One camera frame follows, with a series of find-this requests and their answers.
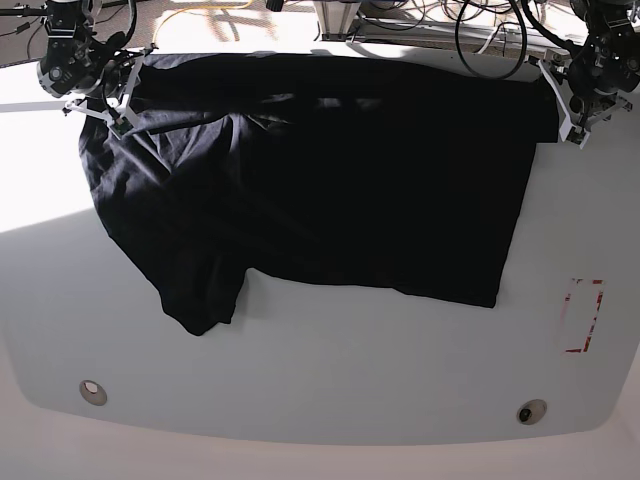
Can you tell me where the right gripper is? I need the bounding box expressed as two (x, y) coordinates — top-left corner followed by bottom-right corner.
(62, 44), (158, 123)

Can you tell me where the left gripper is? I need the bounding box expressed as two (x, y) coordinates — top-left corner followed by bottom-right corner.
(529, 49), (633, 140)

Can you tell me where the black T-shirt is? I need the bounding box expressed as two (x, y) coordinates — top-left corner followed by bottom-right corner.
(79, 54), (558, 336)

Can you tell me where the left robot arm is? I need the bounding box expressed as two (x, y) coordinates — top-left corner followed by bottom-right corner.
(495, 1), (639, 147)

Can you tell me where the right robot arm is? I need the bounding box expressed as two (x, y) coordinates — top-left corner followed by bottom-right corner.
(37, 1), (155, 137)

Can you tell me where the red tape rectangle marking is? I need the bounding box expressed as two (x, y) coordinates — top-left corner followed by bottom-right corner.
(558, 278), (606, 354)

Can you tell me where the table grommet hole left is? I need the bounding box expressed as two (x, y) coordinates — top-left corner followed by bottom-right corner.
(79, 380), (108, 406)

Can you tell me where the table grommet hole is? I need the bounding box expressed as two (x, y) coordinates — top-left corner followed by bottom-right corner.
(516, 399), (548, 426)
(79, 380), (108, 406)

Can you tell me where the table grommet hole right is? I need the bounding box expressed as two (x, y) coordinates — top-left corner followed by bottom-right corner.
(516, 399), (548, 426)

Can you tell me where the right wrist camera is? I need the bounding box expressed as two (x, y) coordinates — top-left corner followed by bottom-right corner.
(108, 116), (134, 139)

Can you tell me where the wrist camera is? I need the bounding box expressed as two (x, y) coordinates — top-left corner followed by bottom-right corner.
(565, 127), (591, 149)
(108, 116), (134, 139)

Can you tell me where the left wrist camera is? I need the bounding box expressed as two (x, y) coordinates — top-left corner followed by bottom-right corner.
(565, 127), (591, 149)

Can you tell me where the yellow cable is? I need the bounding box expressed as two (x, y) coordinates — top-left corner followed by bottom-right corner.
(152, 0), (256, 46)

